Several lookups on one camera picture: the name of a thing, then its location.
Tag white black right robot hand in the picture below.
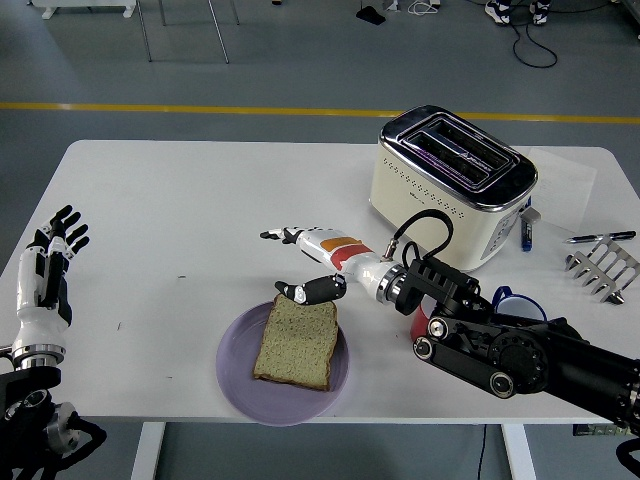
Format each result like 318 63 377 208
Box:
259 225 397 306

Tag grey metal frame legs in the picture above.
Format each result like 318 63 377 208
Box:
134 0 242 65

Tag black foot pedal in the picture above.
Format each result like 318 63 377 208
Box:
355 0 388 26

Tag black floor cable loop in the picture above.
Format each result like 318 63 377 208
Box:
511 19 559 69

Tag black silver pen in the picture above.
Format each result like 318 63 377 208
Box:
563 230 638 245

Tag white floor stand base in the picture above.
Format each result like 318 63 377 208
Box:
29 0 139 21

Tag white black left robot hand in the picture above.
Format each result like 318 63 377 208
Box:
12 204 92 350

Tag table height control panel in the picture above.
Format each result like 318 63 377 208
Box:
572 424 617 438

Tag red enamel mug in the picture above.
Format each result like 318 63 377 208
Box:
410 298 432 345

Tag purple plastic plate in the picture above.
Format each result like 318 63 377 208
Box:
215 301 352 428

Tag white table leg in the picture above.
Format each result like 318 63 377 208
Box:
501 423 539 480
130 422 167 480

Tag silver metal toast rack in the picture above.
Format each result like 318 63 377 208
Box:
564 236 640 306

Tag blue enamel mug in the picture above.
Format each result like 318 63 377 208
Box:
491 285 549 322

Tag thin black hanging cable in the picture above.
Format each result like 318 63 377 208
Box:
476 423 489 480

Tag brown bread slice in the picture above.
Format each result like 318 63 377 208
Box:
252 293 339 393

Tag person's shoe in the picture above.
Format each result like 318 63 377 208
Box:
529 0 552 27
484 0 513 26

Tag white paper sheet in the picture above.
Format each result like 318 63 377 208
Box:
527 147 599 234

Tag cream chrome toaster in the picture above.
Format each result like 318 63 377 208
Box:
368 104 540 274

